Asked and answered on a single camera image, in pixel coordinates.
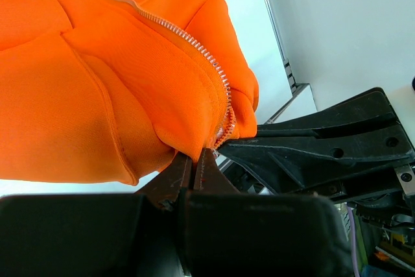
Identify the orange zip-up jacket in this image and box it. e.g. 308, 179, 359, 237
1, 0, 259, 185

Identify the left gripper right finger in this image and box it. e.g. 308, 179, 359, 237
181, 149, 353, 276

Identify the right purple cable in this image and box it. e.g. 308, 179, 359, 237
346, 205, 362, 277

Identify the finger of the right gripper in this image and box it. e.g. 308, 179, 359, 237
219, 134, 414, 199
256, 87, 400, 139

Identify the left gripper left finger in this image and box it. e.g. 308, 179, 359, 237
1, 154, 193, 276

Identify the aluminium frame rail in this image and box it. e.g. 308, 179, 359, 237
264, 0, 316, 124

